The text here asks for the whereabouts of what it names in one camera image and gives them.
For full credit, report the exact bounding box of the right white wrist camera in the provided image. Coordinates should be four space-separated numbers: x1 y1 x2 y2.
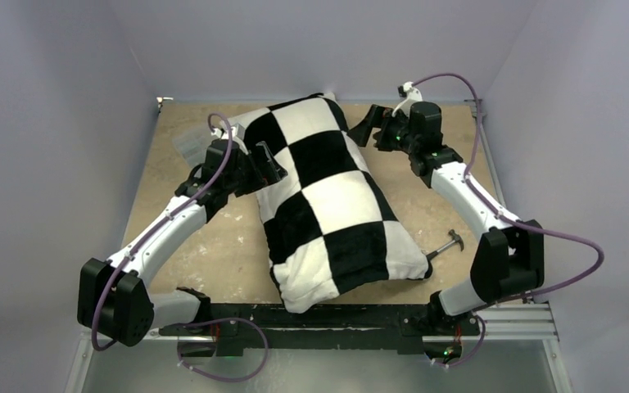
391 81 423 117

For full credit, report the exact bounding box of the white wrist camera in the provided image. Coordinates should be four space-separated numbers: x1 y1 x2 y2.
391 81 423 117
211 124 249 155

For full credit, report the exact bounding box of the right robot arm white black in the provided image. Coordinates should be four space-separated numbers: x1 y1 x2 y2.
350 102 545 333

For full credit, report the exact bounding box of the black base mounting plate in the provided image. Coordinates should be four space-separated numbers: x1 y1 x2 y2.
159 303 481 358

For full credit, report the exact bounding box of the black white checkered pillowcase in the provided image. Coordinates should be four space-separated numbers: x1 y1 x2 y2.
233 93 432 314

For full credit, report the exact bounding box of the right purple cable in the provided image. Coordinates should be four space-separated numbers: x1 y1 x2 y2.
409 72 605 305

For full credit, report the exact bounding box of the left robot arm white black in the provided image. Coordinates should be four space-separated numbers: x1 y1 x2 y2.
77 139 287 346

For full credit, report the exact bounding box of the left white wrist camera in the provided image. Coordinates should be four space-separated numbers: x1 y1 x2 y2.
211 124 249 155

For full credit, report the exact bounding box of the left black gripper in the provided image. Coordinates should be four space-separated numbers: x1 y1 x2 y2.
224 142 286 197

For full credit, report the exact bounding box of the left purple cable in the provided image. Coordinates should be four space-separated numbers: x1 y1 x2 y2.
90 112 234 353

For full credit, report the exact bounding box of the clear plastic organizer box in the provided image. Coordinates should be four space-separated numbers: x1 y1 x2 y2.
172 128 215 168

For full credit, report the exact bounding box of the black handled hammer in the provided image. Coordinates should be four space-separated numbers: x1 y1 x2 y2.
426 229 465 262

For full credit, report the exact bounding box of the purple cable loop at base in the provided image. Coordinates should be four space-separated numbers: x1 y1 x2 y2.
176 318 270 384

